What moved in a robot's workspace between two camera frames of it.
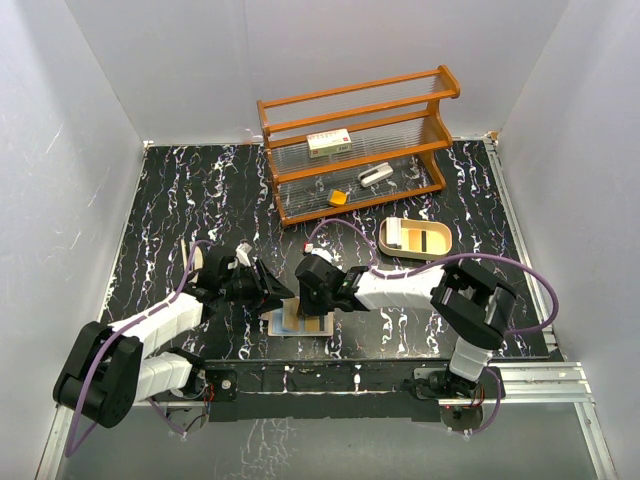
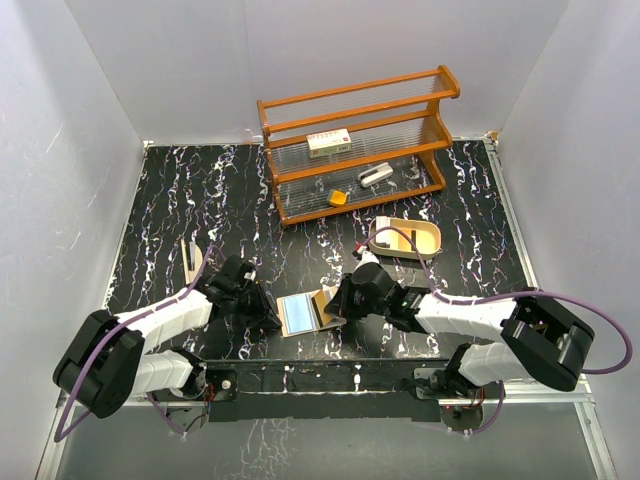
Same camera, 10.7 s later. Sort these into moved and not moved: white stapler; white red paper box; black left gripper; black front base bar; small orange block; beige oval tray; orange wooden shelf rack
Moved: beige oval tray; black left gripper
Not moved: small orange block; white red paper box; black front base bar; orange wooden shelf rack; white stapler
